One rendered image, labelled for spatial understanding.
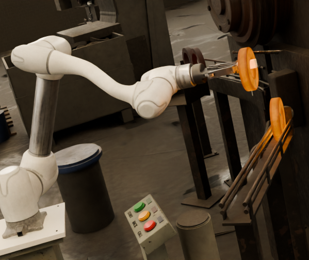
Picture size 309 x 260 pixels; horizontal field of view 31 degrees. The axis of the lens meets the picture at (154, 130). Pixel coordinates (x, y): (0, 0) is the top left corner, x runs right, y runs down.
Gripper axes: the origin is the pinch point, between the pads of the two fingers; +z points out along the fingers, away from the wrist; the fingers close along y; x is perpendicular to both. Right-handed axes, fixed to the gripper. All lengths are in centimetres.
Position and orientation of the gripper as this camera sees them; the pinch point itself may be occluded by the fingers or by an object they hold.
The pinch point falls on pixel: (246, 64)
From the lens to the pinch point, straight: 202.1
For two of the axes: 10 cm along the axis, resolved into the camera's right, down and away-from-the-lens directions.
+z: 9.0, -1.3, -4.1
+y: -3.4, 3.8, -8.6
